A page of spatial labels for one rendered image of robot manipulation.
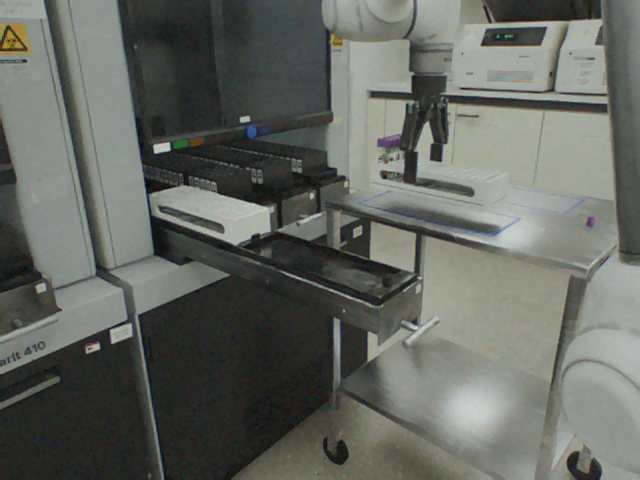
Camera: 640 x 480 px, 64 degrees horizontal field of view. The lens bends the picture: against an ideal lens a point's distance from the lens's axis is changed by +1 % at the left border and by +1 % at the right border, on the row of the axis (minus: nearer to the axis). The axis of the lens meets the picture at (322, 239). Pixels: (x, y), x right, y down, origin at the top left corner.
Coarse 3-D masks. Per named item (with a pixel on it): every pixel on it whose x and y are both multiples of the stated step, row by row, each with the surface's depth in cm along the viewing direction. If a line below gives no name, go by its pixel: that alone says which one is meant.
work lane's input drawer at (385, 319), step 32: (160, 224) 114; (192, 256) 107; (224, 256) 100; (256, 256) 95; (288, 256) 97; (320, 256) 97; (352, 256) 94; (288, 288) 90; (320, 288) 84; (352, 288) 81; (384, 288) 81; (416, 288) 85; (352, 320) 82; (384, 320) 79
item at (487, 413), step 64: (384, 192) 131; (512, 192) 129; (512, 256) 95; (576, 256) 91; (576, 320) 90; (384, 384) 143; (448, 384) 143; (512, 384) 143; (448, 448) 122; (512, 448) 121
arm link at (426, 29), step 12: (420, 0) 96; (432, 0) 97; (444, 0) 98; (456, 0) 99; (420, 12) 97; (432, 12) 98; (444, 12) 99; (456, 12) 100; (420, 24) 98; (432, 24) 99; (444, 24) 100; (456, 24) 101; (408, 36) 100; (420, 36) 100; (432, 36) 101; (444, 36) 101
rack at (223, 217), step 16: (160, 192) 117; (176, 192) 117; (192, 192) 117; (208, 192) 116; (160, 208) 118; (176, 208) 109; (192, 208) 105; (208, 208) 105; (224, 208) 105; (240, 208) 105; (256, 208) 105; (192, 224) 107; (208, 224) 113; (224, 224) 100; (240, 224) 99; (256, 224) 102; (240, 240) 100
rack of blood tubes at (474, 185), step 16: (400, 160) 120; (400, 176) 121; (432, 176) 108; (448, 176) 106; (464, 176) 105; (480, 176) 105; (496, 176) 105; (400, 192) 115; (416, 192) 112; (432, 192) 109; (448, 192) 114; (464, 192) 114; (480, 192) 102; (496, 192) 104; (480, 208) 103
